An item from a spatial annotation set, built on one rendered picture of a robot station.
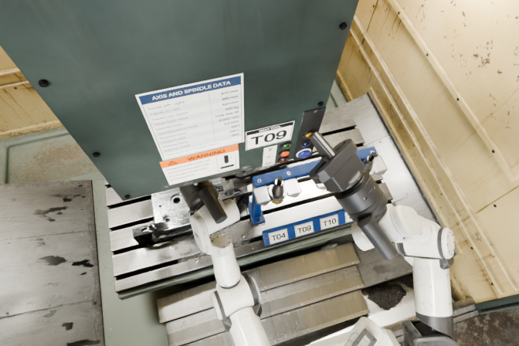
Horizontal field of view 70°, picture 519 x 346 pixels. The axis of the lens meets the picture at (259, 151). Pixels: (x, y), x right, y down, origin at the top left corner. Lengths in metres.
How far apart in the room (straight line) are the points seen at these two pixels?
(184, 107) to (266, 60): 0.15
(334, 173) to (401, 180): 1.13
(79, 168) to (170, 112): 1.65
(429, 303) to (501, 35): 0.80
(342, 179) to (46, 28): 0.56
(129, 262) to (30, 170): 0.95
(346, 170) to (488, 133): 0.75
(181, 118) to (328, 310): 1.27
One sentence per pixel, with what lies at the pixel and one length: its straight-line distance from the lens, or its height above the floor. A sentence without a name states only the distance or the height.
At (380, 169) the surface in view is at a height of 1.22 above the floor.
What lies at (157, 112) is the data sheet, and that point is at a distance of 0.60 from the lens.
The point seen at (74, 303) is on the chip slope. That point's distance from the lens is 1.89.
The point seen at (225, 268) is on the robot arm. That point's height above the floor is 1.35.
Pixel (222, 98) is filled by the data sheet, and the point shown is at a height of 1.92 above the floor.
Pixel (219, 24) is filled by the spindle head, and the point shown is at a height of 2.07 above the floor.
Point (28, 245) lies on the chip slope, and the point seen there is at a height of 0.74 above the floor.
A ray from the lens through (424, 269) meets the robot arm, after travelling 1.10.
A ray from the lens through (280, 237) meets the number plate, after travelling 1.53.
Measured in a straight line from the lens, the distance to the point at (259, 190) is 1.29.
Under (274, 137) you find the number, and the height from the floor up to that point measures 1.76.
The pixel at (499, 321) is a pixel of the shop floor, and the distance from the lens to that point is 2.84.
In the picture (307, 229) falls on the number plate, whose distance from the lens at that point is 1.55.
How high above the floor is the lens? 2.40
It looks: 61 degrees down
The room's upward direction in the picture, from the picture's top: 3 degrees clockwise
